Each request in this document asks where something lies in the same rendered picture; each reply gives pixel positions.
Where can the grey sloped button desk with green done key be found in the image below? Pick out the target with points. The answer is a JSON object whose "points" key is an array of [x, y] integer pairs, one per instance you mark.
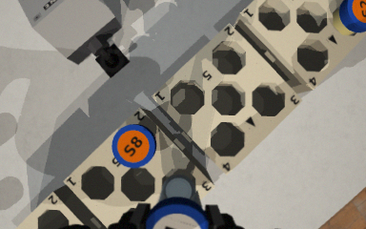
{"points": [[76, 27]]}

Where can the beige bucket adapter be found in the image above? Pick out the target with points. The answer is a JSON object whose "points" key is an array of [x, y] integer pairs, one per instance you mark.
{"points": [[283, 25], [93, 183], [208, 90], [73, 211]]}

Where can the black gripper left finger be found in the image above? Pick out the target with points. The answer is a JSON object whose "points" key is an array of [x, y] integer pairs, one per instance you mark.
{"points": [[130, 220]]}

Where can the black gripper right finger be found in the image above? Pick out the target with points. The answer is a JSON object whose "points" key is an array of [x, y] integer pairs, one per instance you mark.
{"points": [[215, 218]]}

